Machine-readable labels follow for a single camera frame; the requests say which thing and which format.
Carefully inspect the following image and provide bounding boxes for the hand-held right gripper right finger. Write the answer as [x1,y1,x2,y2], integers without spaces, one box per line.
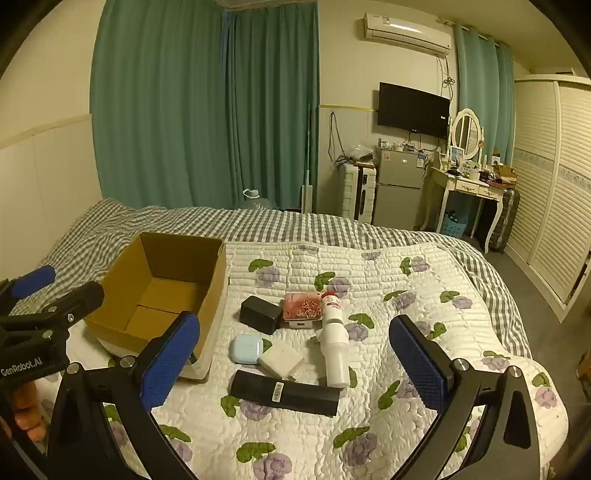
[388,315,541,480]

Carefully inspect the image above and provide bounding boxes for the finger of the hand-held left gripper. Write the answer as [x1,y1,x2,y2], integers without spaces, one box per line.
[0,265,57,315]
[8,280,105,332]

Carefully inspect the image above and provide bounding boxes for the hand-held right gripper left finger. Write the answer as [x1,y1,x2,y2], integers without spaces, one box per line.
[46,311,201,480]

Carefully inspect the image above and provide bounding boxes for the light blue earbuds case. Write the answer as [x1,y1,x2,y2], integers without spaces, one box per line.
[231,334,264,368]

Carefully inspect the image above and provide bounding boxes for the white bottle with red cap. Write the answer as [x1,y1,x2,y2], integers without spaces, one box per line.
[309,291,352,388]

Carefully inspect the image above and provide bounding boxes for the brown cardboard box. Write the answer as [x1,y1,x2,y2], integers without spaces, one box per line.
[83,232,228,382]

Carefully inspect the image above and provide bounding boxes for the small black box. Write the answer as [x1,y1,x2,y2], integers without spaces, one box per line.
[239,295,284,336]

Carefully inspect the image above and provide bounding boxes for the white charger adapter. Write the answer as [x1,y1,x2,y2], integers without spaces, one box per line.
[258,340,307,382]

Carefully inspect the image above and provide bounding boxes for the black cylinder with white label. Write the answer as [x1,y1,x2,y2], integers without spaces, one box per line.
[229,369,341,419]

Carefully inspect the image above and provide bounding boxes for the white power bank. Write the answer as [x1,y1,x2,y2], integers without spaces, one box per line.
[280,318,324,331]

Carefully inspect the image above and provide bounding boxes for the pink box with gold pattern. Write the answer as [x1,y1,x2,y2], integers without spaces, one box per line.
[283,292,324,323]

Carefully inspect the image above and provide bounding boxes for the person's left hand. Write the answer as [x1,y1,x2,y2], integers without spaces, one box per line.
[0,381,49,444]

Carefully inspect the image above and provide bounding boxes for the white floral quilt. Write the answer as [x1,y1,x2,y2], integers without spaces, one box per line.
[41,240,570,480]

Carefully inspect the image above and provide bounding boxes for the blue plastic basket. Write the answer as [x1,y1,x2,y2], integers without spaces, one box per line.
[438,210,470,240]

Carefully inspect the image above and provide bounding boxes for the grey checked bedsheet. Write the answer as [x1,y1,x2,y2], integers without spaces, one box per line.
[9,198,533,361]

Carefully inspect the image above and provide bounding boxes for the dark suitcase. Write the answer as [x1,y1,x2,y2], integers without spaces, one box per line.
[484,187,520,254]

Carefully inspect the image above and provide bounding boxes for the silver fridge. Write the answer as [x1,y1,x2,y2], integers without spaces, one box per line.
[372,148,430,230]

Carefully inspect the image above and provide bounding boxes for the clear water jug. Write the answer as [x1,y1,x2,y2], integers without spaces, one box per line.
[239,188,279,212]

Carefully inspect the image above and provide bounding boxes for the white dressing table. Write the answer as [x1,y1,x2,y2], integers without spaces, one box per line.
[419,165,511,254]

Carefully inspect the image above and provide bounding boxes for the white suitcase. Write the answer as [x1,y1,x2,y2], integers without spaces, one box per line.
[339,161,379,223]

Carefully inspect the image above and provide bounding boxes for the white mop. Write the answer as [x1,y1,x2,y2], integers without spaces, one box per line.
[300,104,317,213]

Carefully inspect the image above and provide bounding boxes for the small brown carton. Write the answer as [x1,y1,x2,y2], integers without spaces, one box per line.
[491,164,518,186]

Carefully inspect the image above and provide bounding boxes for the wide green window curtain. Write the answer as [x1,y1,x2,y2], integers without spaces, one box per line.
[90,0,321,214]

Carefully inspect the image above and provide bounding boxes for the white louvred wardrobe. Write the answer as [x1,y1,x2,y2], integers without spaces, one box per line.
[505,73,591,324]

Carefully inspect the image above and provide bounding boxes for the white oval mirror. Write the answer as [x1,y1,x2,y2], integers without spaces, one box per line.
[450,108,485,162]

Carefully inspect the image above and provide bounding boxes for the narrow green curtain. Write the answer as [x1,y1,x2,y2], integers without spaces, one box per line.
[454,23,516,168]

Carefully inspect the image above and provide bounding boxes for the white air conditioner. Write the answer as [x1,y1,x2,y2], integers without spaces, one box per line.
[363,12,452,57]

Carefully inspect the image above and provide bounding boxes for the black hanging cables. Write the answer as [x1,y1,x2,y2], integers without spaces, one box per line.
[327,111,352,168]

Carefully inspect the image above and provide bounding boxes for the black wall television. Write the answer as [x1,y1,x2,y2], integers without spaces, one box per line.
[377,82,451,140]

